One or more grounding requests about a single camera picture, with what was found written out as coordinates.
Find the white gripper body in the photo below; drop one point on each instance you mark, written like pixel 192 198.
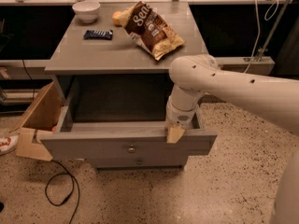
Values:
pixel 179 117

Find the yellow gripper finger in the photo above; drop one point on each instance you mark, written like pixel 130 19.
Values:
pixel 174 133

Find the grey top drawer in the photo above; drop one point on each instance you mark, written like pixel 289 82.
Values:
pixel 121 116

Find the grey drawer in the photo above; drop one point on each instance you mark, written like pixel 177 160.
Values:
pixel 121 116
pixel 138 162

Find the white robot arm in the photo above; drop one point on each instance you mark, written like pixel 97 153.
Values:
pixel 273 99

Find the grey drawer cabinet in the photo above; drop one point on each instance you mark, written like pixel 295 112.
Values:
pixel 77 56

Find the grey bottom drawer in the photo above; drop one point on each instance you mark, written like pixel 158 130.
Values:
pixel 138 162

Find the brown chip bag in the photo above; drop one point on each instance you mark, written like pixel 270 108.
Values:
pixel 149 30

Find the blue snack bar wrapper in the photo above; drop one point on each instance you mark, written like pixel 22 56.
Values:
pixel 94 34

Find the cardboard box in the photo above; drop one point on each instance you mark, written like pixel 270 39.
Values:
pixel 38 120

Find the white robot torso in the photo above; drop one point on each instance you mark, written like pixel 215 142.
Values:
pixel 286 205

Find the white ceramic bowl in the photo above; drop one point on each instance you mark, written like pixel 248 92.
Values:
pixel 87 11

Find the white red sneaker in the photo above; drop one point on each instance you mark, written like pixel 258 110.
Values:
pixel 8 144

